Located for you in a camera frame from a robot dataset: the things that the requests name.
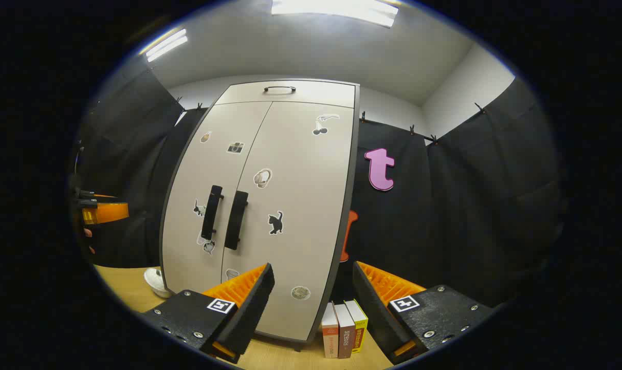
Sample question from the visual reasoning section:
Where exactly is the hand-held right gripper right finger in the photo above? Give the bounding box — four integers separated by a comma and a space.
352, 261, 495, 365

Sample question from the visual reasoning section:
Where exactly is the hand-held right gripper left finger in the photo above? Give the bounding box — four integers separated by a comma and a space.
140, 263, 276, 364

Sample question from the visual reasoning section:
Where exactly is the grey door with camera sticker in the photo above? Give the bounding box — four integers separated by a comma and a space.
162, 101, 273, 296

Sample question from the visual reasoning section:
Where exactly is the black door handle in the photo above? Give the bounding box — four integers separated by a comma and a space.
201, 185, 224, 241
224, 191, 249, 251

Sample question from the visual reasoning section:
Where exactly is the grey door with cherry sticker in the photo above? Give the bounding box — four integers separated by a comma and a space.
221, 101, 355, 342

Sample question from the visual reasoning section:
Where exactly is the grey double-door shoe cabinet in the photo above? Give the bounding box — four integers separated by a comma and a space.
158, 78, 361, 351

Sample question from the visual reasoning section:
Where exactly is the grey cabinet top flap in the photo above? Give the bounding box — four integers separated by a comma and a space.
214, 80, 357, 108

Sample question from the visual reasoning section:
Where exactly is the yellow book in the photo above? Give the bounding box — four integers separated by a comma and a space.
344, 299, 369, 354

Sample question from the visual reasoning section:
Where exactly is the brown book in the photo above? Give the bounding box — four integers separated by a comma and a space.
334, 303, 356, 359

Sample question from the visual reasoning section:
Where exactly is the orange and white book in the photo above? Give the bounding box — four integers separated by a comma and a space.
321, 302, 340, 359

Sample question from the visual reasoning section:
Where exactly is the white round bowl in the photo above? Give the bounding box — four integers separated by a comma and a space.
144, 267, 173, 299

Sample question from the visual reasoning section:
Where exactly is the small ceiling light panel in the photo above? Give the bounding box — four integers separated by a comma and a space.
139, 28, 188, 63

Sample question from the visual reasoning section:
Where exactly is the large ceiling light panel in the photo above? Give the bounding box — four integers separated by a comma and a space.
271, 0, 399, 27

